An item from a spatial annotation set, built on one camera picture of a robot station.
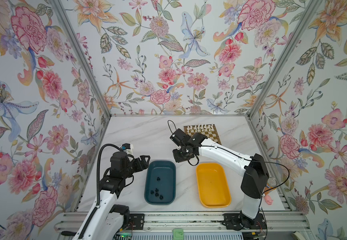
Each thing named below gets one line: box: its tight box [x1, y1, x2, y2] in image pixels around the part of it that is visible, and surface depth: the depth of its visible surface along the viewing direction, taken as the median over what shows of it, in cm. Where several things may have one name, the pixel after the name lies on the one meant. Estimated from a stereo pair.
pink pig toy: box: [264, 194, 274, 205], surface depth 81 cm
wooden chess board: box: [183, 124, 222, 145], surface depth 112 cm
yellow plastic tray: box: [196, 162, 232, 208], surface depth 87 cm
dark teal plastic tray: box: [144, 160, 177, 206], surface depth 87 cm
